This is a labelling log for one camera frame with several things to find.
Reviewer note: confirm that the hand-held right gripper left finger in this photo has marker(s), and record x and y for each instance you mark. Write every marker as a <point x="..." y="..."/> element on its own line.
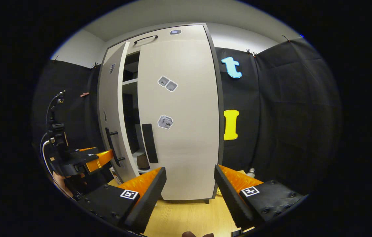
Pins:
<point x="148" y="204"/>

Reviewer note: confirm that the black backdrop cloth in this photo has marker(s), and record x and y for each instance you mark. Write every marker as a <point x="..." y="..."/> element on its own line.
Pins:
<point x="287" y="115"/>
<point x="74" y="112"/>

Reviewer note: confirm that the white cabinet door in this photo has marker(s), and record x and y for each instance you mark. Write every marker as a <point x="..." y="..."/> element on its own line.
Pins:
<point x="189" y="131"/>
<point x="111" y="98"/>

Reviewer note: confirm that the brown fuzzy shoe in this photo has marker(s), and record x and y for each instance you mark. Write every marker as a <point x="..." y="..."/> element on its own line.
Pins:
<point x="143" y="162"/>

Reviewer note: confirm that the clear plastic bottle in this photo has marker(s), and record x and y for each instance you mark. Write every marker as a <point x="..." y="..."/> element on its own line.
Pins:
<point x="251" y="172"/>

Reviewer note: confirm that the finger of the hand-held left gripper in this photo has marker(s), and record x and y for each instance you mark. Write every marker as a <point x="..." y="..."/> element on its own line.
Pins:
<point x="98" y="159"/>
<point x="85" y="150"/>

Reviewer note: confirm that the yellow plastic item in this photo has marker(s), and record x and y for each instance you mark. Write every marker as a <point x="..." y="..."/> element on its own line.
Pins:
<point x="219" y="192"/>

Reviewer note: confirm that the white shoe cabinet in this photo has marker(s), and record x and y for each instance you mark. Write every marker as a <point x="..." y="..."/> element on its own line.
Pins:
<point x="130" y="82"/>

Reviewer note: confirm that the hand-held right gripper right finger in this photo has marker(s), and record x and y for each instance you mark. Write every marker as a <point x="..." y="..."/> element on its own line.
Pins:
<point x="230" y="200"/>

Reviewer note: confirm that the red cloth clip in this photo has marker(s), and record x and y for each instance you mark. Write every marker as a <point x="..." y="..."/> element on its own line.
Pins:
<point x="85" y="94"/>

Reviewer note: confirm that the small pale box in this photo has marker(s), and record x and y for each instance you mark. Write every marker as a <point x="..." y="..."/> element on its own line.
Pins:
<point x="115" y="175"/>

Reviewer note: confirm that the white cabinet drawer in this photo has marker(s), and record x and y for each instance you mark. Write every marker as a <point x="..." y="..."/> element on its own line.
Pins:
<point x="186" y="34"/>

